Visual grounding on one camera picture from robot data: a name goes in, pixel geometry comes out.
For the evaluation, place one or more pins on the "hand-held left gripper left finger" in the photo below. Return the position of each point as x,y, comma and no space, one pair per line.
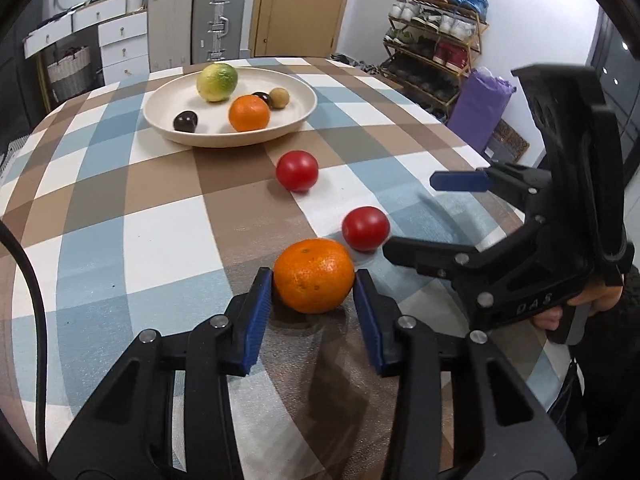
257,320

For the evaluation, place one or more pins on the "person's right hand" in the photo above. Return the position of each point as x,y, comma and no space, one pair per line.
550,317

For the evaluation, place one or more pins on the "yellow-green guava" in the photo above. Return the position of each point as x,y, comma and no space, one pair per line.
216,82

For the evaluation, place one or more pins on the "wooden shoe rack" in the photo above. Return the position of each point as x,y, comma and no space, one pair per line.
477,40

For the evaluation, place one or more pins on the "cream round plate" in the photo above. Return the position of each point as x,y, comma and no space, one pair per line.
165,105

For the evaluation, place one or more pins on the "purple bag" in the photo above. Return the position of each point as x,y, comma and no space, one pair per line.
475,110

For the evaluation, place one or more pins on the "orange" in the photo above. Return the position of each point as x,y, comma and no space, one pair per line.
249,114
314,275

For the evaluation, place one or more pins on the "brown longan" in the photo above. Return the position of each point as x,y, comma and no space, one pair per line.
280,98

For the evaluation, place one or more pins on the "woven laundry basket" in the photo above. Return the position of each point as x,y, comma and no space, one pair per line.
70,77

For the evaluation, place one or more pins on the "cream suitcase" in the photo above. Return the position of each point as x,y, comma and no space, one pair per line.
170,25

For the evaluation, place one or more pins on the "red tomato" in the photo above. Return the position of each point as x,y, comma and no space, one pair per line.
365,227
297,170

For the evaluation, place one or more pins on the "patterned rug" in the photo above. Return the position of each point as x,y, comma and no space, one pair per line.
10,152

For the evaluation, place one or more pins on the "pile of floor shoes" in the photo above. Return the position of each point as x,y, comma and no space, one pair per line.
357,62

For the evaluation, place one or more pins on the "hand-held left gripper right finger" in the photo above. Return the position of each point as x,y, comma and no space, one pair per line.
367,320

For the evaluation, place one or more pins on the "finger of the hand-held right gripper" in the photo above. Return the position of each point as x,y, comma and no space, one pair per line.
460,181
425,255

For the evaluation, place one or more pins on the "shoe rack with shoes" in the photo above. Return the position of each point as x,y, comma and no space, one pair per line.
450,52

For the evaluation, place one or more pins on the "silver suitcase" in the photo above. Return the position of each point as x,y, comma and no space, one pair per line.
220,20

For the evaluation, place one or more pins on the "dark purple plum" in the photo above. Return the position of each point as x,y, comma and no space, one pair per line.
185,121
260,97

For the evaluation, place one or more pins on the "brown door mat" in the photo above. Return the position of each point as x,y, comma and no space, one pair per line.
507,140

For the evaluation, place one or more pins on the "person's dark clothing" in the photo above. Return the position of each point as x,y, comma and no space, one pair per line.
605,370

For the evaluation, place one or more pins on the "wooden door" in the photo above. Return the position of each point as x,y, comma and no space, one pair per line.
300,10

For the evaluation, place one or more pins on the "white drawer desk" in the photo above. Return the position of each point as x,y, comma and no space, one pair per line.
122,30

